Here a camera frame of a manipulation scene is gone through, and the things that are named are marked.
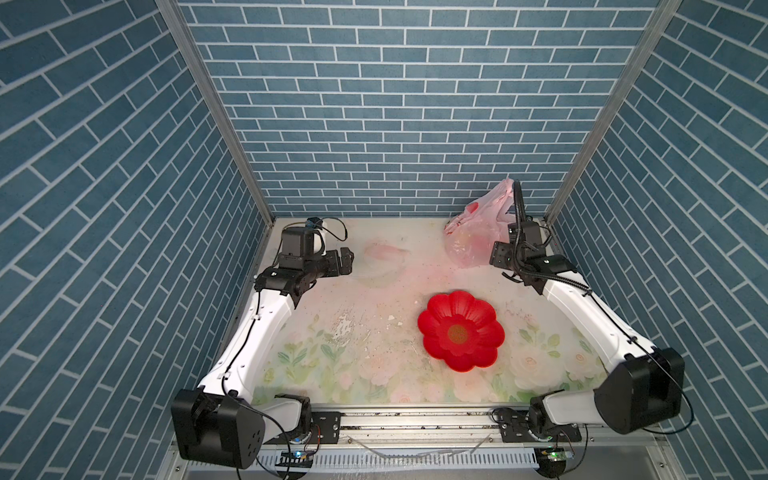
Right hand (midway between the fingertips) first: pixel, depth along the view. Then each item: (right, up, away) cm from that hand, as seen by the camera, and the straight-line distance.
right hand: (503, 247), depth 84 cm
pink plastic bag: (-4, +4, +21) cm, 21 cm away
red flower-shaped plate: (-10, -26, +7) cm, 29 cm away
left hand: (-46, -2, -5) cm, 46 cm away
